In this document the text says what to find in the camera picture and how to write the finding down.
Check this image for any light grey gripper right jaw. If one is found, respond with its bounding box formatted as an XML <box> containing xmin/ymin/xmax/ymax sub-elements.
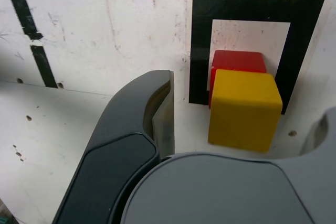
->
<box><xmin>119</xmin><ymin>106</ymin><xmax>336</xmax><ymax>224</ymax></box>

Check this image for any black tape strip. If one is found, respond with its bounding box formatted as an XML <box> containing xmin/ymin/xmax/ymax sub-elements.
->
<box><xmin>1</xmin><ymin>0</ymin><xmax>59</xmax><ymax>89</ymax></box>

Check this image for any red cube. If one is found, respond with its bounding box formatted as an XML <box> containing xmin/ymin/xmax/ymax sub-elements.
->
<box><xmin>208</xmin><ymin>49</ymin><xmax>268</xmax><ymax>110</ymax></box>

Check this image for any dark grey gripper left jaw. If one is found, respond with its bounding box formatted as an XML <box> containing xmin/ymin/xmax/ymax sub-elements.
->
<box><xmin>51</xmin><ymin>69</ymin><xmax>175</xmax><ymax>224</ymax></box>

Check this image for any yellow cube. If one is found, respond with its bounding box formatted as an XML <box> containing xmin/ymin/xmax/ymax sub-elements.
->
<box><xmin>207</xmin><ymin>69</ymin><xmax>284</xmax><ymax>154</ymax></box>

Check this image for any black tape square outline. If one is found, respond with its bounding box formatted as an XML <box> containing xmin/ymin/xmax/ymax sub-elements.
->
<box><xmin>188</xmin><ymin>0</ymin><xmax>327</xmax><ymax>116</ymax></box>

